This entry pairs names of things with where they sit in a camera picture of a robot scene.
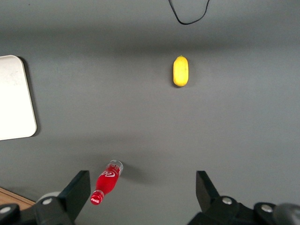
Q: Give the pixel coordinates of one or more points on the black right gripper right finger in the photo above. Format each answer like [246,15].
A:
[208,199]

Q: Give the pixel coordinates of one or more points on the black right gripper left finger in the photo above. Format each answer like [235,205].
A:
[75,194]

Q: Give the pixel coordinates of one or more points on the beige rectangular tray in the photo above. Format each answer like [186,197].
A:
[14,98]

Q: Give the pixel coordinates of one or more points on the red cola bottle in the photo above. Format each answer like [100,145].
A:
[106,182]

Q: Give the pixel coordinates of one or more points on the wooden drawer cabinet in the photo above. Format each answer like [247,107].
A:
[9,197]

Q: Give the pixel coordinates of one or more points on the yellow lemon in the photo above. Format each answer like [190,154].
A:
[181,71]

